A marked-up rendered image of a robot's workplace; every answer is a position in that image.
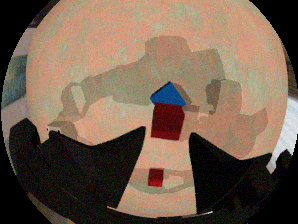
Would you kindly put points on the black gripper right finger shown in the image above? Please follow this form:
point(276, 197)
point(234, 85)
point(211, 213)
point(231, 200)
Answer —
point(216, 173)

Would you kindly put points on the blue cube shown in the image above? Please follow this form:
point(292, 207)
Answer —
point(167, 94)

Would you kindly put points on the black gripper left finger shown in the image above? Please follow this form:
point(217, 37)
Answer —
point(111, 164)

